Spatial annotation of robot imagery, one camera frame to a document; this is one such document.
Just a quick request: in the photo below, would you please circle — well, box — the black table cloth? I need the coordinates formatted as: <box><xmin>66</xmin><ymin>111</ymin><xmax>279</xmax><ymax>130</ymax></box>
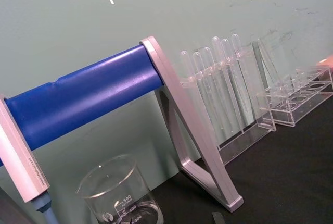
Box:
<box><xmin>145</xmin><ymin>98</ymin><xmax>333</xmax><ymax>224</ymax></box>

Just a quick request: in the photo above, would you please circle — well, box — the clear leaning acrylic panel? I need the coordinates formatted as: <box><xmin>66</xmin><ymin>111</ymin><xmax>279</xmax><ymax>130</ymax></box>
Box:
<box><xmin>251</xmin><ymin>38</ymin><xmax>279</xmax><ymax>90</ymax></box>

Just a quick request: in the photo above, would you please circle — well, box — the clear acrylic tube rack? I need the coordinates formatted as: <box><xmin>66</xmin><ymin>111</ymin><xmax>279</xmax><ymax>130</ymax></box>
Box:
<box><xmin>256</xmin><ymin>66</ymin><xmax>333</xmax><ymax>127</ymax></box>

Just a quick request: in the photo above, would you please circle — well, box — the peach coloured object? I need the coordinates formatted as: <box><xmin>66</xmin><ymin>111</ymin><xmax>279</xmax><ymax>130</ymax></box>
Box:
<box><xmin>316</xmin><ymin>54</ymin><xmax>333</xmax><ymax>69</ymax></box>

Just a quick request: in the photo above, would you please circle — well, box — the clear glass beaker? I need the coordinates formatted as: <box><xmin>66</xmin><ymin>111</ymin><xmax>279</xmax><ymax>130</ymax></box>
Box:
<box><xmin>75</xmin><ymin>154</ymin><xmax>164</xmax><ymax>224</ymax></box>

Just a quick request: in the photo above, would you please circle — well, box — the small grey flat strip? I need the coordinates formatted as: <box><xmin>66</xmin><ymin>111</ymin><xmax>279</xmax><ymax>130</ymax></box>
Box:
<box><xmin>211</xmin><ymin>211</ymin><xmax>226</xmax><ymax>224</ymax></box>

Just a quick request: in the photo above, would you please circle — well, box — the grey stand with blue bar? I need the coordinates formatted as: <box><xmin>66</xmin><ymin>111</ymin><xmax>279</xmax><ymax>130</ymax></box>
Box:
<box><xmin>0</xmin><ymin>35</ymin><xmax>245</xmax><ymax>224</ymax></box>

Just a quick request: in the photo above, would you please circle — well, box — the clear acrylic pipette rack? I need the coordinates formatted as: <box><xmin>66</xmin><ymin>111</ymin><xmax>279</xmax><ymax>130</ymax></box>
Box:
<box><xmin>179</xmin><ymin>49</ymin><xmax>278</xmax><ymax>165</ymax></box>

